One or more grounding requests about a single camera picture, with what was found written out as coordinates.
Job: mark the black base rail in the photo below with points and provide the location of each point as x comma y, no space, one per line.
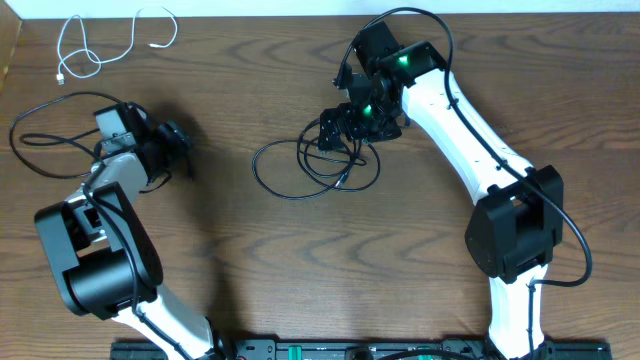
268,349

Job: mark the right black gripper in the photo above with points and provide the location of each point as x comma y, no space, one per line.
346,112

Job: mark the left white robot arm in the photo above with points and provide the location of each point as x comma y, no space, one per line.
102,259

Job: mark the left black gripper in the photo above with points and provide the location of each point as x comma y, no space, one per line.
172,143

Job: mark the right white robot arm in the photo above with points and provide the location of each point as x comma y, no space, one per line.
514,226

